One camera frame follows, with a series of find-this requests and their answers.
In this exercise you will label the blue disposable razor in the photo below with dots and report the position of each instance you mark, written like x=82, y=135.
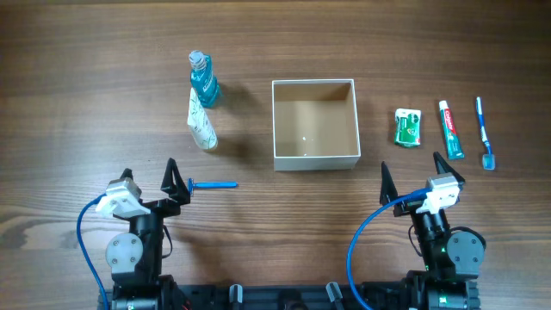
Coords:
x=193, y=186

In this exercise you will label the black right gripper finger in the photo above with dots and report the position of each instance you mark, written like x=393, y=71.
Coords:
x=442, y=167
x=388, y=190

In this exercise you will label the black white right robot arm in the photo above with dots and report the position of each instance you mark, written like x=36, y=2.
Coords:
x=452, y=255

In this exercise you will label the blue white toothbrush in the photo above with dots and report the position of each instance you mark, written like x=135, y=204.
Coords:
x=488, y=158

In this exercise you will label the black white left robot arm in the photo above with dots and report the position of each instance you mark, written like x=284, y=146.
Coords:
x=135, y=257

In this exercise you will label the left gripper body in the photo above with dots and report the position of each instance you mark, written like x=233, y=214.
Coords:
x=164, y=207

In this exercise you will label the white leaf-print tube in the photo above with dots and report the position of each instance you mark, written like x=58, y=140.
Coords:
x=199, y=125

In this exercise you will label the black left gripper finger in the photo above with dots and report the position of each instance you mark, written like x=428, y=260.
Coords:
x=127, y=173
x=173, y=184

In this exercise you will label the blue mouthwash bottle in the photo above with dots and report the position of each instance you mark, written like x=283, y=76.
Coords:
x=203, y=79

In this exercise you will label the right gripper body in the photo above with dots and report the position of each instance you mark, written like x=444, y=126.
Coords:
x=405, y=207

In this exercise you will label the white cardboard box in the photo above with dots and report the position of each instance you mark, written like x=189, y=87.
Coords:
x=315, y=125

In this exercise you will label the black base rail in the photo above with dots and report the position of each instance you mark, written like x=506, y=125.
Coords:
x=292, y=297

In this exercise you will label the green white toothpaste tube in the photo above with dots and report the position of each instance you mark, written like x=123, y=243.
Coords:
x=452, y=141

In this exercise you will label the green soap packet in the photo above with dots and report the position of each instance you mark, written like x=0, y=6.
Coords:
x=408, y=123

